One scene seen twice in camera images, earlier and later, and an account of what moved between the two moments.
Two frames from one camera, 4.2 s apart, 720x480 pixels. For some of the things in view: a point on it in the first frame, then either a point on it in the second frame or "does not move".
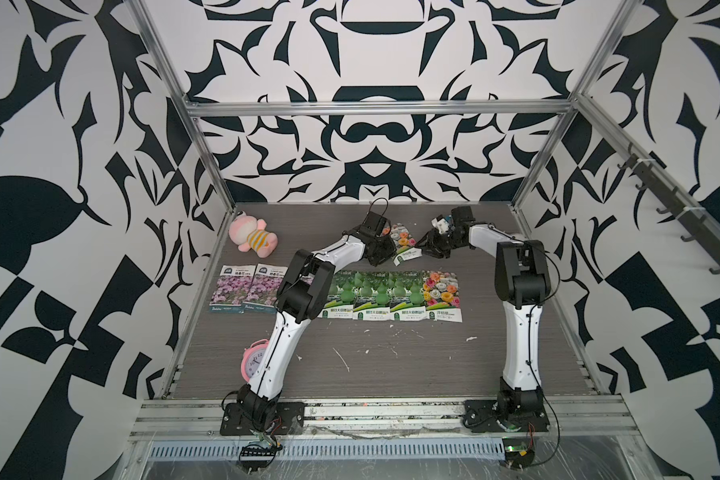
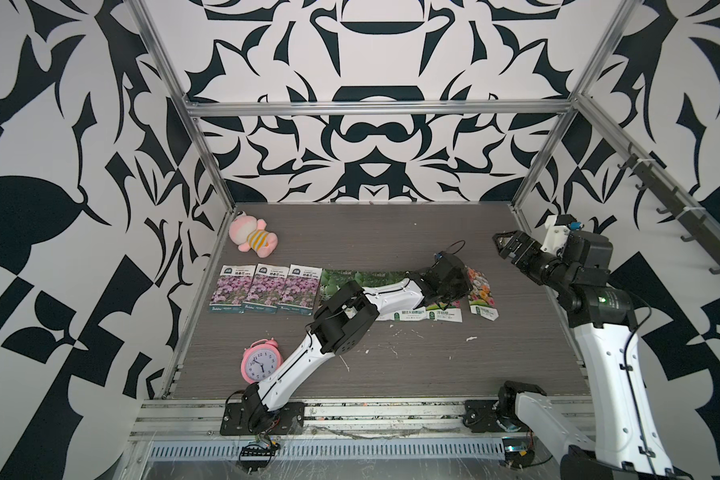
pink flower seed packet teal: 231,288 does not move
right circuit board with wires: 519,452 does not move
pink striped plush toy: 250,233 does not move
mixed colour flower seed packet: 404,242 to 480,298
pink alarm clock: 252,355 does not move
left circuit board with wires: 254,457 does not move
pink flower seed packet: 263,289 does not move
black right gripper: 432,243 to 528,255
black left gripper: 390,252 to 464,284
